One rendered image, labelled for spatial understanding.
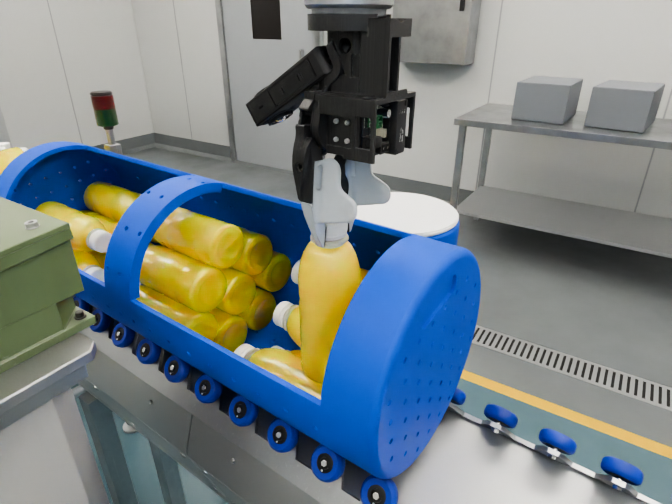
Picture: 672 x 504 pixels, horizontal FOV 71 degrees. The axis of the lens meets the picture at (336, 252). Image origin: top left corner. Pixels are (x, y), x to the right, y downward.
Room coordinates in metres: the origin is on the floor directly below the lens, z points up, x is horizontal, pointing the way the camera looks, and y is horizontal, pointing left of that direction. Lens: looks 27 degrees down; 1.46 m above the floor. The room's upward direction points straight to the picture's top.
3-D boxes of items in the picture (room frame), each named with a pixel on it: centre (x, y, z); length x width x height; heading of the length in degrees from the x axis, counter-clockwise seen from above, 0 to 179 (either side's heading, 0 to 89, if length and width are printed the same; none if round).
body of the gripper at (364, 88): (0.44, -0.02, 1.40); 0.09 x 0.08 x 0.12; 54
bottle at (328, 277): (0.46, 0.01, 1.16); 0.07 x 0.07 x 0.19
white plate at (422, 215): (1.07, -0.16, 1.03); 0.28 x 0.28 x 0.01
